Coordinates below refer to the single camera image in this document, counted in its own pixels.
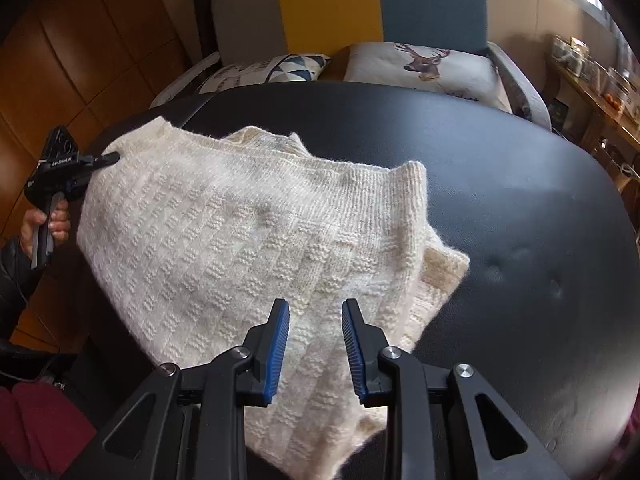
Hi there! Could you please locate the dark red cloth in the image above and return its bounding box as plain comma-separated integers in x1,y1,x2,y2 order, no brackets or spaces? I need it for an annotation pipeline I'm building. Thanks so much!
0,382,98,476

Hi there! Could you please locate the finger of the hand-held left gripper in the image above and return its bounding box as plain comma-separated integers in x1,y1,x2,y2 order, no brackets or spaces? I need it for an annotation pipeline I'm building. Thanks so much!
75,151,122,181

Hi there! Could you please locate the cream knit sweater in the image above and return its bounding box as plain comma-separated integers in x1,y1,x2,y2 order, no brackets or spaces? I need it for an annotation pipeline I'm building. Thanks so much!
77,116,471,473

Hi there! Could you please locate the person's left forearm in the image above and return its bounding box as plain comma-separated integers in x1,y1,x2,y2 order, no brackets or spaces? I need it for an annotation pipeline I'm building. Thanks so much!
0,237,43,341

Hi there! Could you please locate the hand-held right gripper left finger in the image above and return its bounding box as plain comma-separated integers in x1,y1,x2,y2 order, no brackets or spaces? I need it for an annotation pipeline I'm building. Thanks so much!
87,297,291,480

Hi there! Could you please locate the wooden side desk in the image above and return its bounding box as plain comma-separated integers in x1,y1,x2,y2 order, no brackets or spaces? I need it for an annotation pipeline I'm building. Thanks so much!
542,55,640,196

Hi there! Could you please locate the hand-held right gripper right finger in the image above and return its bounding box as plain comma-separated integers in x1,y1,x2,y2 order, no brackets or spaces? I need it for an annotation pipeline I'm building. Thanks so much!
341,298,568,480

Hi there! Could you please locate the grey yellow blue sofa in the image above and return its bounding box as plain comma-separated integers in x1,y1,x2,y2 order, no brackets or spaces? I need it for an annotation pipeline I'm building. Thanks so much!
150,0,553,133

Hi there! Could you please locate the deer print pillow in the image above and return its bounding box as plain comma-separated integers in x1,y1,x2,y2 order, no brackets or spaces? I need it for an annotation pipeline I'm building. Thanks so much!
342,42,513,113

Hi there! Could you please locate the brown wooden wardrobe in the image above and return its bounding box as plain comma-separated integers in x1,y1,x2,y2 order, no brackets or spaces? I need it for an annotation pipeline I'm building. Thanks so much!
0,0,201,356

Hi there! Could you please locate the geometric print pillow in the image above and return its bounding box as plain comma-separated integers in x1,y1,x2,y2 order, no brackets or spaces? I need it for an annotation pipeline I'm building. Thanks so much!
197,52,333,95

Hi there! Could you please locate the person's left hand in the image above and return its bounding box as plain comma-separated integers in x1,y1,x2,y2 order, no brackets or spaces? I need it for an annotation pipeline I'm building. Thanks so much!
19,200,72,261

